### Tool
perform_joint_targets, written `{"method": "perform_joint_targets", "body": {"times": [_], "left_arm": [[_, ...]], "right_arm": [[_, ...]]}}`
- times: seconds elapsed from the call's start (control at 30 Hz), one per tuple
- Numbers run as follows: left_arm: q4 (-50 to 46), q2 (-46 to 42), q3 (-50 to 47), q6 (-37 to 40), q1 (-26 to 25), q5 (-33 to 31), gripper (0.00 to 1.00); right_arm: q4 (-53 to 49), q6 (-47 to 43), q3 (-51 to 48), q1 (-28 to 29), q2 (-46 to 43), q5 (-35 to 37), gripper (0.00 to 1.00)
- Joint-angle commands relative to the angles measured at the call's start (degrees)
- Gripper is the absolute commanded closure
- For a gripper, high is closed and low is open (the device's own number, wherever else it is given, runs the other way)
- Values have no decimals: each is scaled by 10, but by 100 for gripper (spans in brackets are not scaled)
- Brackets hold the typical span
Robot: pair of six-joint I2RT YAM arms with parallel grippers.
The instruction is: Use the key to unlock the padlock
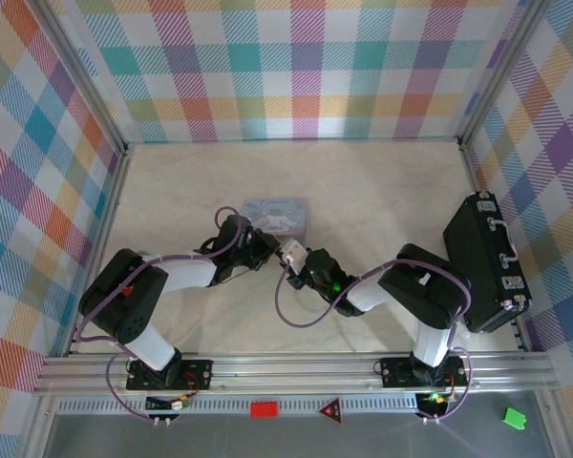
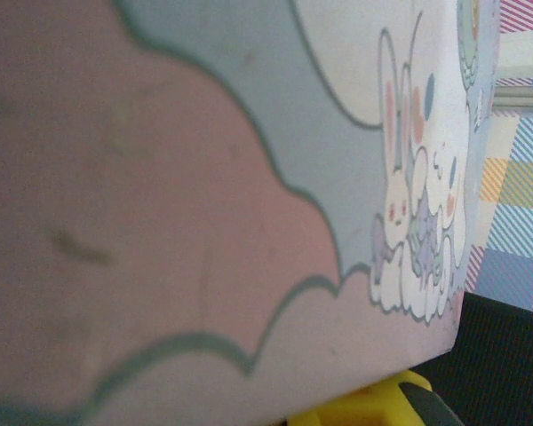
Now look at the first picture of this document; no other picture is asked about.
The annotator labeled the pastel cartoon tin box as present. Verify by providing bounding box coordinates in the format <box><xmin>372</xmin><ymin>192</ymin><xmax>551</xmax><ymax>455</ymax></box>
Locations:
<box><xmin>242</xmin><ymin>195</ymin><xmax>311</xmax><ymax>240</ymax></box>

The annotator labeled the red plastic block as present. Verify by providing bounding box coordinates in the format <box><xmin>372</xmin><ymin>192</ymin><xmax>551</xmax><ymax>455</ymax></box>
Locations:
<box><xmin>249</xmin><ymin>402</ymin><xmax>279</xmax><ymax>420</ymax></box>

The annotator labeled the red black triangle sign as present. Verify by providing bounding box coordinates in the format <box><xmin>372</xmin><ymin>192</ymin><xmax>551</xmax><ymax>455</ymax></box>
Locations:
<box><xmin>316</xmin><ymin>395</ymin><xmax>346</xmax><ymax>425</ymax></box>

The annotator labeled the black briefcase with metal clasps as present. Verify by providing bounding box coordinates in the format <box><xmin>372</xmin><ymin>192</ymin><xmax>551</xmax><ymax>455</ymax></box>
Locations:
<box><xmin>441</xmin><ymin>189</ymin><xmax>534</xmax><ymax>335</ymax></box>

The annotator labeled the small black electronics board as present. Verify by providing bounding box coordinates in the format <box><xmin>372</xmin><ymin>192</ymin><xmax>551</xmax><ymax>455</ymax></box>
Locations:
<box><xmin>415</xmin><ymin>391</ymin><xmax>455</xmax><ymax>416</ymax></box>
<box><xmin>145</xmin><ymin>394</ymin><xmax>193</xmax><ymax>415</ymax></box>

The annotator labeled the green plastic block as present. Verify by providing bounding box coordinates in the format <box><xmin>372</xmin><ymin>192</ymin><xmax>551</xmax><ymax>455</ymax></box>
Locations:
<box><xmin>501</xmin><ymin>406</ymin><xmax>529</xmax><ymax>432</ymax></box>

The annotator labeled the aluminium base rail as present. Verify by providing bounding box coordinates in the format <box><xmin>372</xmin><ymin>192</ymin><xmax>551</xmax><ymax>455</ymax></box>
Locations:
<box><xmin>32</xmin><ymin>353</ymin><xmax>558</xmax><ymax>397</ymax></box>

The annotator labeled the aluminium long frame rail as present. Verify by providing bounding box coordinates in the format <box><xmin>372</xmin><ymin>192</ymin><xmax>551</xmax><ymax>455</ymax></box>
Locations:
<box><xmin>123</xmin><ymin>135</ymin><xmax>464</xmax><ymax>146</ymax></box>

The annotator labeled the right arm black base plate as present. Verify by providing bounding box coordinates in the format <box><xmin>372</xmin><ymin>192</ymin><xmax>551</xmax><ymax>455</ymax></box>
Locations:
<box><xmin>379</xmin><ymin>356</ymin><xmax>469</xmax><ymax>388</ymax></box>

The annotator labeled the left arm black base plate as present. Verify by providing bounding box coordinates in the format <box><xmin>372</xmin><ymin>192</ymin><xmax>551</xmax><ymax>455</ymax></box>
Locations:
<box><xmin>126</xmin><ymin>358</ymin><xmax>215</xmax><ymax>391</ymax></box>

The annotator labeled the slotted grey cable duct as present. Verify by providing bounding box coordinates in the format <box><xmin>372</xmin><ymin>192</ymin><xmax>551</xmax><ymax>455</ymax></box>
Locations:
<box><xmin>56</xmin><ymin>394</ymin><xmax>419</xmax><ymax>415</ymax></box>

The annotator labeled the aluminium frame post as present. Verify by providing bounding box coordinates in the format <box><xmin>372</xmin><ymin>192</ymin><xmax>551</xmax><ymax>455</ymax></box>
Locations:
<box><xmin>457</xmin><ymin>0</ymin><xmax>551</xmax><ymax>144</ymax></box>
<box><xmin>37</xmin><ymin>0</ymin><xmax>130</xmax><ymax>154</ymax></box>

